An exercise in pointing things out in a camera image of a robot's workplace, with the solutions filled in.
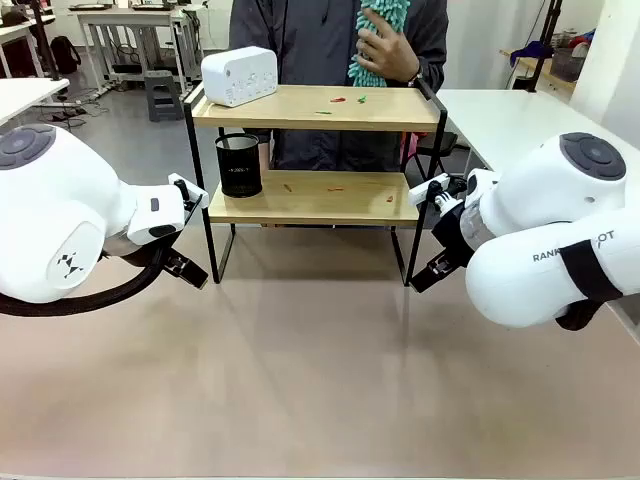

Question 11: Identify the black tripod stand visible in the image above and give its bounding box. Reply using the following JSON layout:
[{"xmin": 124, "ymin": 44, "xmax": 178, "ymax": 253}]
[{"xmin": 511, "ymin": 0, "xmax": 564, "ymax": 94}]

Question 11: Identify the black mesh pen holder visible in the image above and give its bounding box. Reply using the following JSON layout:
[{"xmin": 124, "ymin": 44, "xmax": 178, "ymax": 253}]
[{"xmin": 214, "ymin": 132, "xmax": 264, "ymax": 199}]

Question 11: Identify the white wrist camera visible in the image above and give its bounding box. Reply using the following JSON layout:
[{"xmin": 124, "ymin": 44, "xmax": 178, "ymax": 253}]
[
  {"xmin": 408, "ymin": 173, "xmax": 452, "ymax": 207},
  {"xmin": 167, "ymin": 172, "xmax": 210, "ymax": 204}
]

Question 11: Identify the white desk with metal legs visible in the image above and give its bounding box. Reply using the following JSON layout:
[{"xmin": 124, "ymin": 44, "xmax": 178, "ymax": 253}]
[{"xmin": 74, "ymin": 2, "xmax": 204, "ymax": 97}]

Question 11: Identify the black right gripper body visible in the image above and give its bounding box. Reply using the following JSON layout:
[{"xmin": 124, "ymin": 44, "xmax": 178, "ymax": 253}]
[{"xmin": 431, "ymin": 202, "xmax": 482, "ymax": 271}]

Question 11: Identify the grey plastic step stool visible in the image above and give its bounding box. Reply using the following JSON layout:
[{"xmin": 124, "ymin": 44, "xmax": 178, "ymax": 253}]
[{"xmin": 143, "ymin": 69, "xmax": 185, "ymax": 123}]

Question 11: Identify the large white table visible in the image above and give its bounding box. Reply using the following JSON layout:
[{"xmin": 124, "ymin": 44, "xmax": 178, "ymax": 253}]
[{"xmin": 433, "ymin": 88, "xmax": 609, "ymax": 177}]

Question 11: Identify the black tripod pole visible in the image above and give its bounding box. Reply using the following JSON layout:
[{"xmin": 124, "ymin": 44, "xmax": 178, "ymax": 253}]
[{"xmin": 31, "ymin": 0, "xmax": 71, "ymax": 84}]

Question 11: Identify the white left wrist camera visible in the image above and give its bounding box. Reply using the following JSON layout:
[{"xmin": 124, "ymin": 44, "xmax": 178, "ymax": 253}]
[{"xmin": 167, "ymin": 172, "xmax": 210, "ymax": 204}]

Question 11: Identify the blue cloth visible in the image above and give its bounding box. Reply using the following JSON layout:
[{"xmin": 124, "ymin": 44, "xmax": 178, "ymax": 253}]
[{"xmin": 509, "ymin": 39, "xmax": 555, "ymax": 68}]

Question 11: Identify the grey wire basket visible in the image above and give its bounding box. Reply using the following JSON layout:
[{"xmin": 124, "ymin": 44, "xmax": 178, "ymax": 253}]
[{"xmin": 551, "ymin": 46, "xmax": 588, "ymax": 82}]

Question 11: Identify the person's left hand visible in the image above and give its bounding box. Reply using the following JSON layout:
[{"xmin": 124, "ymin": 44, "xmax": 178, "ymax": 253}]
[{"xmin": 354, "ymin": 18, "xmax": 424, "ymax": 85}]

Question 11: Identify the black backpack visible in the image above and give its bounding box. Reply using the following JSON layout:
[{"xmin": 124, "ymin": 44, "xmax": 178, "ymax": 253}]
[{"xmin": 49, "ymin": 34, "xmax": 83, "ymax": 77}]

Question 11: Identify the black velcro strap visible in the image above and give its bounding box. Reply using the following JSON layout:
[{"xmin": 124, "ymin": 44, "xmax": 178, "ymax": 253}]
[{"xmin": 554, "ymin": 239, "xmax": 625, "ymax": 332}]

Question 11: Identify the person in dark jacket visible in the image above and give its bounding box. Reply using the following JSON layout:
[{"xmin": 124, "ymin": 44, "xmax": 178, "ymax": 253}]
[{"xmin": 228, "ymin": 0, "xmax": 449, "ymax": 174}]

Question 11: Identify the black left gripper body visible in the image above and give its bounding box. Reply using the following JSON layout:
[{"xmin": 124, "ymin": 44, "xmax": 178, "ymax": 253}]
[{"xmin": 144, "ymin": 232, "xmax": 184, "ymax": 274}]

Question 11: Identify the two-tier wooden shelf black frame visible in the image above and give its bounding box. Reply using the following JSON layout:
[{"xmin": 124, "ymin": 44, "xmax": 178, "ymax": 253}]
[{"xmin": 183, "ymin": 77, "xmax": 449, "ymax": 287}]

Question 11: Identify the teal chenille duster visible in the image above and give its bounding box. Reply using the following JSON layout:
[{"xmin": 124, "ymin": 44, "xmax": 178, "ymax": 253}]
[{"xmin": 347, "ymin": 0, "xmax": 412, "ymax": 90}]

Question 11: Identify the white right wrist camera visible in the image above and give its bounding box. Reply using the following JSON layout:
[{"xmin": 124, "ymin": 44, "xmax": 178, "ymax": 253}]
[{"xmin": 408, "ymin": 173, "xmax": 452, "ymax": 207}]

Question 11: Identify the black cable sleeve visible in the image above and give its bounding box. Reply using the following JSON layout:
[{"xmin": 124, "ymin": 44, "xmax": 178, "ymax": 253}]
[{"xmin": 0, "ymin": 243, "xmax": 172, "ymax": 319}]

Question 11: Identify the white rectangular box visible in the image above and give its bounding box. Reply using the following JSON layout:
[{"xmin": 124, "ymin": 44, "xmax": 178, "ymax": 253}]
[{"xmin": 200, "ymin": 45, "xmax": 279, "ymax": 108}]

